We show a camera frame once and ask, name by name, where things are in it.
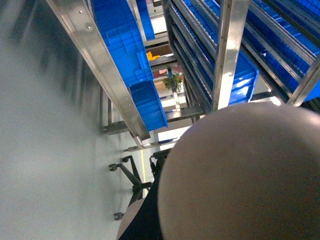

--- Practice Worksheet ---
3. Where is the green potted plant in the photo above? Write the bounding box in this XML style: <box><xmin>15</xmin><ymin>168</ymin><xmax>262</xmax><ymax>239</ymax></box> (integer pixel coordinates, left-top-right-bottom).
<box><xmin>162</xmin><ymin>72</ymin><xmax>183</xmax><ymax>92</ymax></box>

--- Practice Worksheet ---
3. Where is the black office chair base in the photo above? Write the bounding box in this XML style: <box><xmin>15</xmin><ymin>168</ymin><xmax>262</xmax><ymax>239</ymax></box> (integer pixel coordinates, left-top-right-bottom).
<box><xmin>108</xmin><ymin>148</ymin><xmax>172</xmax><ymax>207</ymax></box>

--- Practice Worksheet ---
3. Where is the steel roller shelf rack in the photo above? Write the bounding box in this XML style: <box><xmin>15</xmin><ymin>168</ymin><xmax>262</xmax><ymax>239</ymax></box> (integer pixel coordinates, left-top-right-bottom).
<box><xmin>48</xmin><ymin>0</ymin><xmax>320</xmax><ymax>149</ymax></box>

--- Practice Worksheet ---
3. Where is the beige plastic dustpan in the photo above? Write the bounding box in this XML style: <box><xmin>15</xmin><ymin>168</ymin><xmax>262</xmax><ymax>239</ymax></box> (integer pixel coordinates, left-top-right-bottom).
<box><xmin>117</xmin><ymin>103</ymin><xmax>320</xmax><ymax>240</ymax></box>

